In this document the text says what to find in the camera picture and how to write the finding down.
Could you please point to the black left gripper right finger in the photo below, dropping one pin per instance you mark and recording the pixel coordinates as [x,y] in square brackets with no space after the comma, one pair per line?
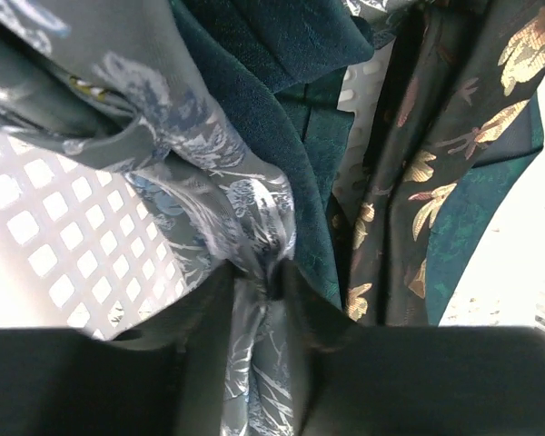
[347,379]

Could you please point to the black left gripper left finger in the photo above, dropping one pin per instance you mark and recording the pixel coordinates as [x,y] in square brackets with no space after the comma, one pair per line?
[164,376]

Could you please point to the grey blue floral tie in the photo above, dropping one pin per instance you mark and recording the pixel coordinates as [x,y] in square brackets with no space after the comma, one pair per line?
[112,86]

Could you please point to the white plastic basket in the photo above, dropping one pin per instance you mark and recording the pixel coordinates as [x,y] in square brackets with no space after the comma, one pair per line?
[78,247]

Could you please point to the dark green tie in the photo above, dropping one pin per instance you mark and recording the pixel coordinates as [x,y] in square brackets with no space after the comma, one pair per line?
[285,44]

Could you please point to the black gold leaf tie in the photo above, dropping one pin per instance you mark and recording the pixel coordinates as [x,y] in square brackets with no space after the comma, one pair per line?
[457,123]

